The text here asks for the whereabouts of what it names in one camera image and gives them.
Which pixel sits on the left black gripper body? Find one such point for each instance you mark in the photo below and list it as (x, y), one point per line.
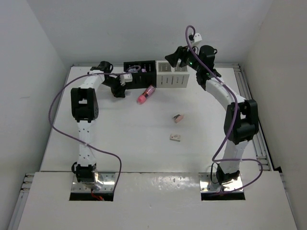
(112, 82)

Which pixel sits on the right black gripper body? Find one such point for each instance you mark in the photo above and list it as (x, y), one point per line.
(188, 58)

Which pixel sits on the blue cap glue stick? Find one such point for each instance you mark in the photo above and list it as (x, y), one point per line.
(131, 70)

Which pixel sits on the black slotted container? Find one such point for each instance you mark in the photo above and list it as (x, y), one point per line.
(142, 80)

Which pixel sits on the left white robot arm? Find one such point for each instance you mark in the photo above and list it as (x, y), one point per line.
(85, 110)

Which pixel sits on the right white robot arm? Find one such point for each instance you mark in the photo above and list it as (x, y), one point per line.
(241, 119)

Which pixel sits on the white slotted container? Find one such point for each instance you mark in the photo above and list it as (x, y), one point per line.
(169, 77)

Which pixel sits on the pink crayon tube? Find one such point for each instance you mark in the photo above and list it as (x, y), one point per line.
(146, 94)

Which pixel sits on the pink mini stapler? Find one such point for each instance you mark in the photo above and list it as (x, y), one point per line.
(177, 118)

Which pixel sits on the small eraser box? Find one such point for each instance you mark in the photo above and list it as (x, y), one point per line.
(175, 137)

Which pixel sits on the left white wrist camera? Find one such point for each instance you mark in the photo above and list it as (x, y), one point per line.
(125, 78)

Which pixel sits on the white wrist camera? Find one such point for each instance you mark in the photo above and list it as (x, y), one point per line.
(195, 39)
(125, 78)

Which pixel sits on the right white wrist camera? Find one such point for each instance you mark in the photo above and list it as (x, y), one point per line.
(195, 39)

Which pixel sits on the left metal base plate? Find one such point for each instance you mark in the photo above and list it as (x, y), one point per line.
(104, 184)

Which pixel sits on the metal base plate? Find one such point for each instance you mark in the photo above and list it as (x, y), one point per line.
(104, 184)
(209, 184)

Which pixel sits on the right aluminium frame rail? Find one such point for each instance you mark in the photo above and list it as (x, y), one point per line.
(251, 111)

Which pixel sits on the aluminium frame rail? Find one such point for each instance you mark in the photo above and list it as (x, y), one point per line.
(251, 111)
(21, 201)

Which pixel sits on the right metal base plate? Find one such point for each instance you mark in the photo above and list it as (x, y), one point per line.
(209, 184)

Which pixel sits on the left aluminium frame rail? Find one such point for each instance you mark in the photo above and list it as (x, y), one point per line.
(21, 201)

